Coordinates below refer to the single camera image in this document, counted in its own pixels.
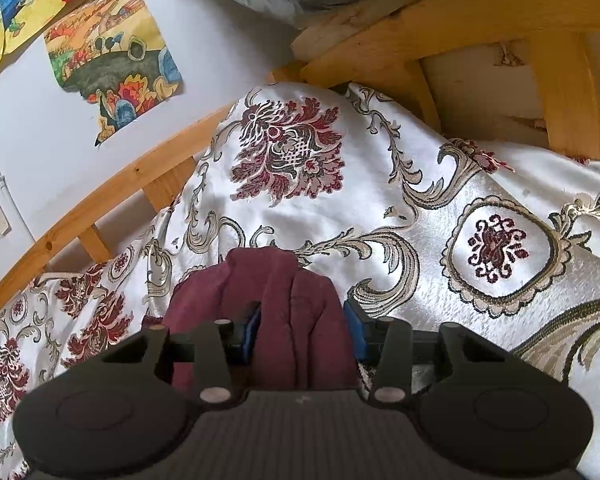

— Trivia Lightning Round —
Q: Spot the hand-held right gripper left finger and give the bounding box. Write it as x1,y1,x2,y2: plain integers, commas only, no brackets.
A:
100,302,264,406

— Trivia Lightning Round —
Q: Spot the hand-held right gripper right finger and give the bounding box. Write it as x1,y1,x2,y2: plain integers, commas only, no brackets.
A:
342,300,512,406

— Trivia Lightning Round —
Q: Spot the maroon small garment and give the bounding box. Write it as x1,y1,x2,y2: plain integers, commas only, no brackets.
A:
162,247,359,397

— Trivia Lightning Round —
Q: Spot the white floral patterned bedspread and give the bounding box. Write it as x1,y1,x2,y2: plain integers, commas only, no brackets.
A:
0,81,600,480

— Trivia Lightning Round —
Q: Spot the torn colourful wall poster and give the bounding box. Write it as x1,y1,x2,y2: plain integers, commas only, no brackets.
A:
43,0,186,148

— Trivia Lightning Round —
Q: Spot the wooden bed frame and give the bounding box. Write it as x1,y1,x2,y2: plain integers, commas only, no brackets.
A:
0,0,600,322

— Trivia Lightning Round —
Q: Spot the blue and yellow wall poster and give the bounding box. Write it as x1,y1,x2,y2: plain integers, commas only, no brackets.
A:
0,0,79,56

